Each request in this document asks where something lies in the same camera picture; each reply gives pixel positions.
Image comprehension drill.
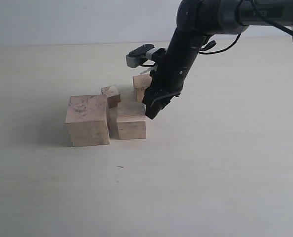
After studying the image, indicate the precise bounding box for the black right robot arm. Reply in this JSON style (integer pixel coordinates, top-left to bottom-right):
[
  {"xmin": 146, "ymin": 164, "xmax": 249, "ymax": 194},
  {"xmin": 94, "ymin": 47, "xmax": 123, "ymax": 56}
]
[{"xmin": 143, "ymin": 0, "xmax": 293, "ymax": 119}]

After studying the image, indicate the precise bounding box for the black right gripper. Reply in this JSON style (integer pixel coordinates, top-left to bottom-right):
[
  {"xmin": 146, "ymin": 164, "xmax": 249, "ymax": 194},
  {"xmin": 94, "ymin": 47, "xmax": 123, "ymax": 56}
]
[{"xmin": 142, "ymin": 29, "xmax": 209, "ymax": 119}]

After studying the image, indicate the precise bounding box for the second largest wooden cube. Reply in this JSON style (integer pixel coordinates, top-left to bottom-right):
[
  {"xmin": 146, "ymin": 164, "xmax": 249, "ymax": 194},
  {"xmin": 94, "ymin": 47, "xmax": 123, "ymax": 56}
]
[{"xmin": 108, "ymin": 102, "xmax": 147, "ymax": 140}]

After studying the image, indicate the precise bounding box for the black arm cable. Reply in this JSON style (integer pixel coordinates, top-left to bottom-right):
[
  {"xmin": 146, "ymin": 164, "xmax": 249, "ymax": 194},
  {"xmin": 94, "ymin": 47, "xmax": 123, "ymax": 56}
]
[{"xmin": 198, "ymin": 0, "xmax": 293, "ymax": 56}]

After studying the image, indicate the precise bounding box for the smallest wooden cube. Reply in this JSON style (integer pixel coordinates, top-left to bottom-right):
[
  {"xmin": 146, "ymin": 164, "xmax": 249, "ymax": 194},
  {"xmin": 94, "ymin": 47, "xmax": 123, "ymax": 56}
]
[{"xmin": 101, "ymin": 85, "xmax": 121, "ymax": 109}]

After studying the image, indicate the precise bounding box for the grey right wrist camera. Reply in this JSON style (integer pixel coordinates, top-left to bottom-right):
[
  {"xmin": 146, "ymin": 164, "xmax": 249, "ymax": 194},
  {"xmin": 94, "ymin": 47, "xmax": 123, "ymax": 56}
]
[{"xmin": 126, "ymin": 44, "xmax": 167, "ymax": 68}]

